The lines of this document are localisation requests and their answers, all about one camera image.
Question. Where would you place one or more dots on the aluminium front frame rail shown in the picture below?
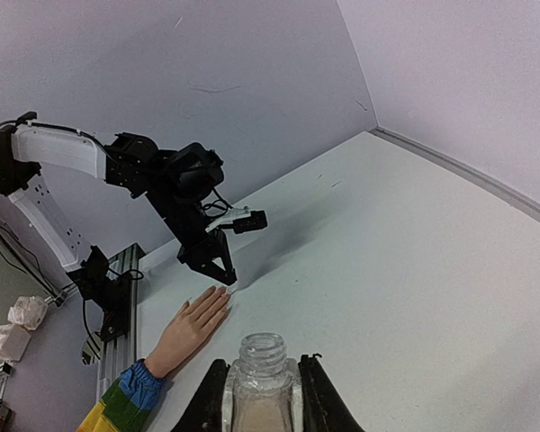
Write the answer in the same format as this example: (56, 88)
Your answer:
(117, 310)

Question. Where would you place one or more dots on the mannequin hand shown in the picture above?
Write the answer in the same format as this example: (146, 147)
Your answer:
(188, 331)

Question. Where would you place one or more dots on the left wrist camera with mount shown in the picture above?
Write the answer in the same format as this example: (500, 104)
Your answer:
(239, 220)

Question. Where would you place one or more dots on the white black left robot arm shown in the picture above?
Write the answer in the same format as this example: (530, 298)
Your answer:
(60, 177)

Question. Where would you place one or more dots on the crumpled plastic bag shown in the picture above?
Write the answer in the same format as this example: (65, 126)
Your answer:
(28, 312)

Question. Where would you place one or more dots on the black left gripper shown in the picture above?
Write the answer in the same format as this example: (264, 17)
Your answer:
(210, 257)

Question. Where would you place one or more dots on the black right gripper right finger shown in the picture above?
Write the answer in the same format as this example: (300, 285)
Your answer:
(323, 408)

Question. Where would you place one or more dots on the white nail polish cap brush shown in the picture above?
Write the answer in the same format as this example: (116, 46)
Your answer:
(233, 289)

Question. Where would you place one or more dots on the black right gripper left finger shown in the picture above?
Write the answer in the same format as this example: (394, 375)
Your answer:
(203, 413)

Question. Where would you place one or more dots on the clear nail polish bottle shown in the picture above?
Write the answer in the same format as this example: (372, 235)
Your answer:
(263, 388)

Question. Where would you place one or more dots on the aluminium table edge rail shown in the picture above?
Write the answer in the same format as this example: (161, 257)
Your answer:
(507, 194)

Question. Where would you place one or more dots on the white tissue box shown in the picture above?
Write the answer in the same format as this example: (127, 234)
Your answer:
(14, 340)

